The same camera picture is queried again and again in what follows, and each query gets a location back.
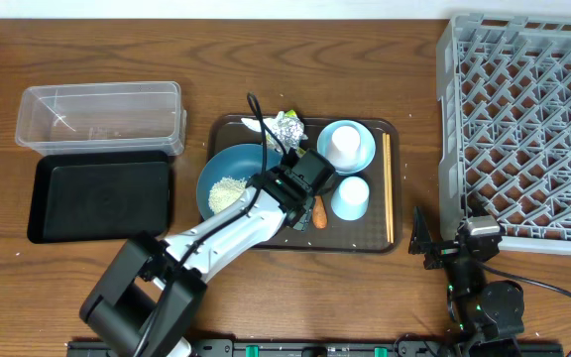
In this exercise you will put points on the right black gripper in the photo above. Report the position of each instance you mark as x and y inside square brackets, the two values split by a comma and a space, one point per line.
[422, 242]

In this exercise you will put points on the brown serving tray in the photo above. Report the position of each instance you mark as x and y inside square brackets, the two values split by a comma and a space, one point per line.
[365, 235]

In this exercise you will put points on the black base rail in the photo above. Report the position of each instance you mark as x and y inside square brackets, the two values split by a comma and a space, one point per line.
[401, 348]

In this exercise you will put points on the small light blue saucer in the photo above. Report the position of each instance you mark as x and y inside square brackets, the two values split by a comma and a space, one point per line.
[367, 148]

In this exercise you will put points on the clear plastic bin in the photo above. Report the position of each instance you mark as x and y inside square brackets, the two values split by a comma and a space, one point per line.
[102, 117]

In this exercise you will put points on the light blue cup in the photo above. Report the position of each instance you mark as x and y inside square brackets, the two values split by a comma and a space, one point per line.
[350, 199]

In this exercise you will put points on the crumpled aluminium foil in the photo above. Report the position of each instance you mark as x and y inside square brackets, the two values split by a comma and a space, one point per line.
[286, 133]

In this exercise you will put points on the pile of white rice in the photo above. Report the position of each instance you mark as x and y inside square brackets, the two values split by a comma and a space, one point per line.
[225, 192]

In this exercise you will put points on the wooden chopstick right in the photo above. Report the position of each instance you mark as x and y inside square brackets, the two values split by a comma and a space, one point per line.
[391, 182]

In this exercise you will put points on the crumpled white tissue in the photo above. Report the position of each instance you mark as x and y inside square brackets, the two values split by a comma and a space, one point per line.
[255, 126]

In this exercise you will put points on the orange carrot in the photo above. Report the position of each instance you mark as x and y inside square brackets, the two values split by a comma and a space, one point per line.
[319, 215]

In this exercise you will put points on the wooden chopstick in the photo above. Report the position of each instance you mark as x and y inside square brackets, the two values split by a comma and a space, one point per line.
[391, 182]
[385, 188]

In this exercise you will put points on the wooden chopstick left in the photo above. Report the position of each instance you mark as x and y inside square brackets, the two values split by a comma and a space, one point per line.
[385, 188]

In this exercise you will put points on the black plastic tray bin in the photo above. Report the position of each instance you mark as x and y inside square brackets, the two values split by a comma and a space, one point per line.
[102, 196]

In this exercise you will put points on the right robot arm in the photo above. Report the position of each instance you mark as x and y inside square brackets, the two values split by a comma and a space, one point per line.
[486, 312]

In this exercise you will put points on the large blue plate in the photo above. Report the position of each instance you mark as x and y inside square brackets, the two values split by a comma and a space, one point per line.
[237, 162]

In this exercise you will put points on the white cup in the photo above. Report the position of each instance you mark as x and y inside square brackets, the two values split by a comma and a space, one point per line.
[343, 148]

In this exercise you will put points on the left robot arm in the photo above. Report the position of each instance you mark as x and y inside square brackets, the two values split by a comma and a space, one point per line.
[144, 302]

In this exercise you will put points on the grey dishwasher rack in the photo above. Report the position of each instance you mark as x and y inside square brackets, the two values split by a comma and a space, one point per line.
[504, 87]

